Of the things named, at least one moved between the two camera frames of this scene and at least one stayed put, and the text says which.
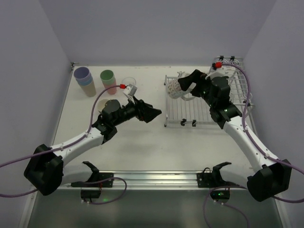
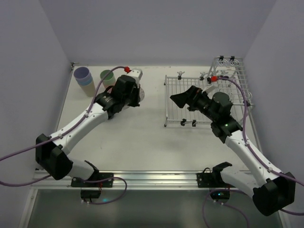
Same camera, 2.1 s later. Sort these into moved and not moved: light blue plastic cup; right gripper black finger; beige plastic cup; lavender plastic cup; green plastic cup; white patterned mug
Moved: right gripper black finger; white patterned mug
Not moved: beige plastic cup; lavender plastic cup; green plastic cup; light blue plastic cup
